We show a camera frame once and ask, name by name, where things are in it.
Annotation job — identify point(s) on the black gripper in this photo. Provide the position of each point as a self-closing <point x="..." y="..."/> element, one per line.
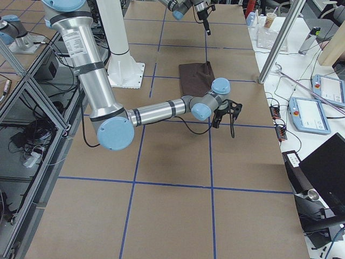
<point x="201" y="14"/>
<point x="220" y="113"/>

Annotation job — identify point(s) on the dark brown t-shirt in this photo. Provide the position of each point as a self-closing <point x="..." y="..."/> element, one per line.
<point x="196" y="78"/>

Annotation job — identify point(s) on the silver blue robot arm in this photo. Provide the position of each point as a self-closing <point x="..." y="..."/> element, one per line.
<point x="114" y="125"/>
<point x="179" y="9"/>

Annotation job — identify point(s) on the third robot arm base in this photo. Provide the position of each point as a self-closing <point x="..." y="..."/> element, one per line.
<point x="17" y="38"/>

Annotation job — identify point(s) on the red fire extinguisher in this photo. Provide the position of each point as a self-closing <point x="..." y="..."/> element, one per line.
<point x="250" y="7"/>

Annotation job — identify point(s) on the orange black connector board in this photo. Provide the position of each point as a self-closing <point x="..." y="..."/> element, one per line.
<point x="279" y="124"/>

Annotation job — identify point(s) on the clear plastic bag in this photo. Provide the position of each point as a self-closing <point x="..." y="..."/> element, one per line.
<point x="266" y="37"/>

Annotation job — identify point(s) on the iced coffee cup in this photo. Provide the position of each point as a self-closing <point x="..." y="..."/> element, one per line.
<point x="270" y="17"/>

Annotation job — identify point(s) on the white reacher grabber tool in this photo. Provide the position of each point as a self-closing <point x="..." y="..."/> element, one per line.
<point x="279" y="70"/>

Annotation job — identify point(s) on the near blue teach pendant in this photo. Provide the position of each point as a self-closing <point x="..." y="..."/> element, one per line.
<point x="308" y="116"/>

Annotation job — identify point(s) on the blue teach pendant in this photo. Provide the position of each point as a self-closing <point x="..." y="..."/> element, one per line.
<point x="329" y="88"/>
<point x="308" y="116"/>

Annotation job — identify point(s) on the black laptop computer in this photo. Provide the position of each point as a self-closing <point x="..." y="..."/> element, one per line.
<point x="324" y="169"/>

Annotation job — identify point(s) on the far blue teach pendant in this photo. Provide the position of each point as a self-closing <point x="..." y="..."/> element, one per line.
<point x="329" y="88"/>

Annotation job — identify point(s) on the black power adapter box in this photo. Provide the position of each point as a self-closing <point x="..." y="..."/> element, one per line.
<point x="48" y="68"/>

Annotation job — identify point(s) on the aluminium frame post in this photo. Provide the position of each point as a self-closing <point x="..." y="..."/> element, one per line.
<point x="289" y="21"/>

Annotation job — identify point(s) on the black camera stand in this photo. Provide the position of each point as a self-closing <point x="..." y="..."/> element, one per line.
<point x="312" y="213"/>

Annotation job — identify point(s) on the aluminium frame rack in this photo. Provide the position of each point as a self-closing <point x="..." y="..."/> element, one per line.
<point x="39" y="119"/>

